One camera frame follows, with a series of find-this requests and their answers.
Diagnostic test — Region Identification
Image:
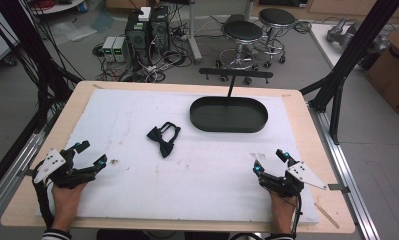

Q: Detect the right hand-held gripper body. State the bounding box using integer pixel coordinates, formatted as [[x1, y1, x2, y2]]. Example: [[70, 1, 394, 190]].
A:
[[258, 158, 328, 198]]

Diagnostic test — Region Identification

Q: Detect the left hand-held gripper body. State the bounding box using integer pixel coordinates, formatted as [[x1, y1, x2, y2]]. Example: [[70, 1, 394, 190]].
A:
[[33, 148, 99, 190]]

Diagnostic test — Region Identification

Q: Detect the black bow tie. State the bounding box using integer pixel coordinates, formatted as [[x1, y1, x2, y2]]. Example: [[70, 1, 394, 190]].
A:
[[145, 121, 182, 159]]

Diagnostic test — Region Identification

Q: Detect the person's right hand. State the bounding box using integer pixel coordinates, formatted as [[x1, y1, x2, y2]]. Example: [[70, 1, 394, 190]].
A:
[[269, 191, 300, 235]]

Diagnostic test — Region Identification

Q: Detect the person's left hand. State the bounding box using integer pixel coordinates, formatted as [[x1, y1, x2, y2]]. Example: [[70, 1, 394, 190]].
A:
[[50, 181, 88, 231]]

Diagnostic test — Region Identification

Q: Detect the thin wooden stick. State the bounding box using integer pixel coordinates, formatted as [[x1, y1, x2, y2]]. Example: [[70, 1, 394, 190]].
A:
[[313, 201, 341, 230]]

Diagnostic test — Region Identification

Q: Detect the person's right striped sleeve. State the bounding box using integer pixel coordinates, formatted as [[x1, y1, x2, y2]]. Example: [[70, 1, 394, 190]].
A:
[[264, 232, 295, 240]]

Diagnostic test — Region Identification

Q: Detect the person's striped sleeve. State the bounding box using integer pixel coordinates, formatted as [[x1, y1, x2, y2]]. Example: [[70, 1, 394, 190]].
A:
[[264, 232, 295, 240], [40, 227, 73, 240]]

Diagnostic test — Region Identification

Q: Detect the white foam mat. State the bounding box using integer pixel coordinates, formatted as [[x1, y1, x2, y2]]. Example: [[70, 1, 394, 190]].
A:
[[36, 87, 320, 225]]

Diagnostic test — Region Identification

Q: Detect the black stand with oval tray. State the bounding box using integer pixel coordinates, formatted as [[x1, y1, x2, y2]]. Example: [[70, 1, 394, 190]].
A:
[[189, 67, 274, 134]]

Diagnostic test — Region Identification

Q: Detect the person's left striped sleeve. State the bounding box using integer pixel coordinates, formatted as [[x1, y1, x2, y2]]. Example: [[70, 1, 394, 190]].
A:
[[40, 227, 73, 240]]

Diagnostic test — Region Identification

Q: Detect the grey power supply unit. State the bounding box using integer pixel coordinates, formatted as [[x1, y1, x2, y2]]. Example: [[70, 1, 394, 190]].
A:
[[112, 36, 130, 64], [101, 35, 118, 63]]

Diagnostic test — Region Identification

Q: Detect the clear plastic sheet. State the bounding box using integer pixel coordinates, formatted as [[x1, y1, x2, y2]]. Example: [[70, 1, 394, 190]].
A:
[[49, 20, 99, 44]]

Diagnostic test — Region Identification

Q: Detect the black computer tower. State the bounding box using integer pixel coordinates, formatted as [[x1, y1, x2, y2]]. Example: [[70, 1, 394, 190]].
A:
[[124, 11, 152, 65], [149, 5, 171, 55]]

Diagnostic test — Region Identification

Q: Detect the black round stool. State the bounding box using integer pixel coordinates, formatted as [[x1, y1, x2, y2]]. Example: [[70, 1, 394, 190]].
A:
[[214, 20, 265, 85], [257, 7, 298, 69]]

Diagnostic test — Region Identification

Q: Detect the cardboard box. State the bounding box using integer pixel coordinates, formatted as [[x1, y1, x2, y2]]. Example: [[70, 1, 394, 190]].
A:
[[364, 22, 399, 117]]

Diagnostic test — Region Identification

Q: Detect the round white table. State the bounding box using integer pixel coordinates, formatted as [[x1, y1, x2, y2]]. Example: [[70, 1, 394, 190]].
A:
[[28, 0, 87, 16]]

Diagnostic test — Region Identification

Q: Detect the white box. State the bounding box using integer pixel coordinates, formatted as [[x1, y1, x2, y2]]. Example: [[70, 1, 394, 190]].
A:
[[137, 6, 152, 23]]

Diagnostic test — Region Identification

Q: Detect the white table leg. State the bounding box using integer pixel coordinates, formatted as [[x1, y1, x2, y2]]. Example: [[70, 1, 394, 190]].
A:
[[186, 0, 204, 65]]

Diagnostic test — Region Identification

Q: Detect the right hand-held gripper black cable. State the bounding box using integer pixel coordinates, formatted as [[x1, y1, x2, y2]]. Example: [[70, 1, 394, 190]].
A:
[[229, 194, 304, 240]]

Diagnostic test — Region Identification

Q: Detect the hand-held gripper black cable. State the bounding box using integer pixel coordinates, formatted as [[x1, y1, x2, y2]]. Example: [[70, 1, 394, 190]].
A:
[[31, 165, 55, 230], [229, 194, 304, 240]]

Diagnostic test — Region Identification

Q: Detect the left hand-held gripper black cable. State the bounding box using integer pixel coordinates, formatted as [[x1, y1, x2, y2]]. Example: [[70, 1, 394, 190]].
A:
[[31, 165, 55, 230]]

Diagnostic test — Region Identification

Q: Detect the aluminium rail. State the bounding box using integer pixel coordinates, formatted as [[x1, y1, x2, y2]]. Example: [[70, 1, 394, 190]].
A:
[[0, 111, 60, 228], [307, 101, 382, 240]]

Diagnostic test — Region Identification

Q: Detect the metal bracket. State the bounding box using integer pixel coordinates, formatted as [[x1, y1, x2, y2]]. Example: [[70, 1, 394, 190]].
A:
[[327, 182, 351, 195]]

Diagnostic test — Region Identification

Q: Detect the black frame post with cables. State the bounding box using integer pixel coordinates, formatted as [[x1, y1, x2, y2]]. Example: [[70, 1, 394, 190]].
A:
[[0, 0, 85, 135]]

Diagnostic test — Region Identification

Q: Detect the tangle of floor cables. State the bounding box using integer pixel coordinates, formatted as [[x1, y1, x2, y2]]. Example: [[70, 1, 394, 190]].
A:
[[92, 13, 201, 84]]

